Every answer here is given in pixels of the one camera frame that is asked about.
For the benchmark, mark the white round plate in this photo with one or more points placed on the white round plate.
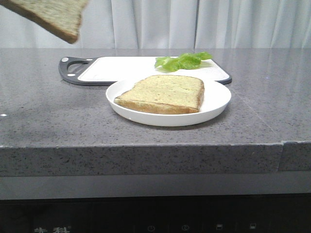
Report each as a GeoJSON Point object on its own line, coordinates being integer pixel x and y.
{"type": "Point", "coordinates": [216, 98]}

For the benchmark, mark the bread slice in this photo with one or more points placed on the bread slice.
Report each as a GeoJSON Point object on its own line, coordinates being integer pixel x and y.
{"type": "Point", "coordinates": [62, 18]}
{"type": "Point", "coordinates": [164, 94]}

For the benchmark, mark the green lettuce leaf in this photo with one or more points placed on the green lettuce leaf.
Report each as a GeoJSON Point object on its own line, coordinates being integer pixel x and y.
{"type": "Point", "coordinates": [185, 61]}

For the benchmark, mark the black appliance control panel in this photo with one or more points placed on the black appliance control panel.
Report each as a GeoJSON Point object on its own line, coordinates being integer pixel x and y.
{"type": "Point", "coordinates": [283, 213]}

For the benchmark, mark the white curtain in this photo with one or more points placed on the white curtain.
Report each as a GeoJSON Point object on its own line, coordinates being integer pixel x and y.
{"type": "Point", "coordinates": [173, 24]}

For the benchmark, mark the white cutting board grey rim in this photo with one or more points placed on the white cutting board grey rim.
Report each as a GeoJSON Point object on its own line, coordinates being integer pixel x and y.
{"type": "Point", "coordinates": [104, 71]}

